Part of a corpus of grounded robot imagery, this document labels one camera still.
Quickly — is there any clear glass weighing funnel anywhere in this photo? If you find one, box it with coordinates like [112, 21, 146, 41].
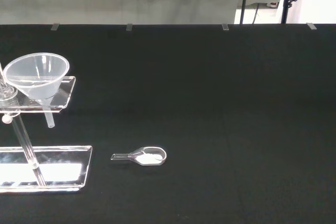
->
[110, 146, 167, 166]

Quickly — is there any clear acrylic funnel stand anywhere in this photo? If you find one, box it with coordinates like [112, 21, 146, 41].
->
[0, 62, 93, 193]

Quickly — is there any black bench cloth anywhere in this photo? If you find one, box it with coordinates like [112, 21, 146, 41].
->
[0, 23, 336, 224]

